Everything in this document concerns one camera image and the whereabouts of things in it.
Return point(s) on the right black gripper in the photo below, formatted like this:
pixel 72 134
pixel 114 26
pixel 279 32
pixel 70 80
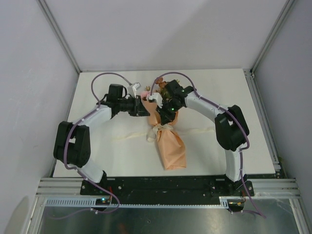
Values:
pixel 165 117

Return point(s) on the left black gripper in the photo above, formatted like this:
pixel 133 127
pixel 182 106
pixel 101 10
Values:
pixel 138 109

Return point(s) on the pink fake flower stem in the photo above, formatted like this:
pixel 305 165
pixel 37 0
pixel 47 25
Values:
pixel 145 93

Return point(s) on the brown orange fake flower stem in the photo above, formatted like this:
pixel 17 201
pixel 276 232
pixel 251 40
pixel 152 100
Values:
pixel 161 88

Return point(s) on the cream ribbon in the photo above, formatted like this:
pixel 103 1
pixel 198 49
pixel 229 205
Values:
pixel 151 134

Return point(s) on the orange beige wrapping paper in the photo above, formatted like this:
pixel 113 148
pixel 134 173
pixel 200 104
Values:
pixel 170 145

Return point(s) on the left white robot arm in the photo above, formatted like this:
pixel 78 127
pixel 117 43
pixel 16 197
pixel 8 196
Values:
pixel 73 142

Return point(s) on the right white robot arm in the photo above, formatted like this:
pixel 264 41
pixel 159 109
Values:
pixel 230 125

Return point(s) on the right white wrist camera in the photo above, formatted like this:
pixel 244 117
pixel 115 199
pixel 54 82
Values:
pixel 156 98

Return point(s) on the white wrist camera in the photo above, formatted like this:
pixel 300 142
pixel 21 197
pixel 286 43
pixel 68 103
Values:
pixel 134 89
pixel 156 98

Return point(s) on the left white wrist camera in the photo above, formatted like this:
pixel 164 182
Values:
pixel 134 89

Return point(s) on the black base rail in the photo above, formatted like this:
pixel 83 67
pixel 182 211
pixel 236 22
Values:
pixel 176 190

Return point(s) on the aluminium frame profile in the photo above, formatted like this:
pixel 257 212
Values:
pixel 59 187

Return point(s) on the left aluminium corner post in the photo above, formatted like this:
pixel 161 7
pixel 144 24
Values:
pixel 58 33

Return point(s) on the aluminium corner post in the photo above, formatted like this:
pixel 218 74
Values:
pixel 281 19
pixel 58 33

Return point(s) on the right aluminium corner post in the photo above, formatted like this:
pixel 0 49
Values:
pixel 281 19

